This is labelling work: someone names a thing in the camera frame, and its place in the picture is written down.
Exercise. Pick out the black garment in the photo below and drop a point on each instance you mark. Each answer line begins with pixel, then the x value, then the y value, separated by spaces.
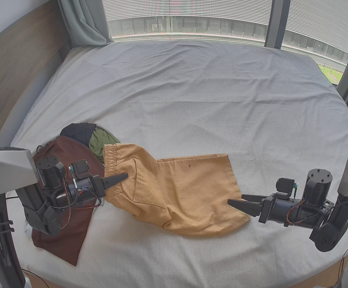
pixel 76 133

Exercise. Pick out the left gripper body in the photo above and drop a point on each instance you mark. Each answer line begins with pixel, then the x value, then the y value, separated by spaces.
pixel 85 190

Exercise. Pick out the window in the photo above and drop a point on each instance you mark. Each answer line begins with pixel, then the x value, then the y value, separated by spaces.
pixel 192 7

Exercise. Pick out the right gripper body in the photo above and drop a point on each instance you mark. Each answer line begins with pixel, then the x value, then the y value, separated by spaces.
pixel 285 211

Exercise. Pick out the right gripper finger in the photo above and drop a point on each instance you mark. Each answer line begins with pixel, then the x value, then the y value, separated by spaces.
pixel 253 199
pixel 249 209

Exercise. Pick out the bed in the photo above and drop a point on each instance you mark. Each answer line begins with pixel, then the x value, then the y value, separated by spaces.
pixel 222 100

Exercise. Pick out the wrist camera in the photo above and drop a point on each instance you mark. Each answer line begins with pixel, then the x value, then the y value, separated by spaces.
pixel 285 186
pixel 79 167

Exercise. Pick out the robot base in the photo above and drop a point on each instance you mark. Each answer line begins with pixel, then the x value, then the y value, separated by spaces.
pixel 27 283

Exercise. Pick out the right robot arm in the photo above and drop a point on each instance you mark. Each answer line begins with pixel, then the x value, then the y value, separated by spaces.
pixel 318 187

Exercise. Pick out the green garment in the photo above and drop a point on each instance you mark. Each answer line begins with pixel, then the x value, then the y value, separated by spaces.
pixel 97 142

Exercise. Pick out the brown shorts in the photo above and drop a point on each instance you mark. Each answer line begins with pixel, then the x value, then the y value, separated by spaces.
pixel 66 241

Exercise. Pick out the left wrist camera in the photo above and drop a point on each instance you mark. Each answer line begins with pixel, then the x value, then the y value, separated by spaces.
pixel 79 167

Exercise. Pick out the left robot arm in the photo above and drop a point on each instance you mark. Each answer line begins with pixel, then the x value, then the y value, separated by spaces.
pixel 8 172

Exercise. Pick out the tan shorts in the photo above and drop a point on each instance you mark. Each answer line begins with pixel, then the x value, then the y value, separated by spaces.
pixel 198 196

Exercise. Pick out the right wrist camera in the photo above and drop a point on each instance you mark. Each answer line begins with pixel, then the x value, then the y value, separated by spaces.
pixel 285 186

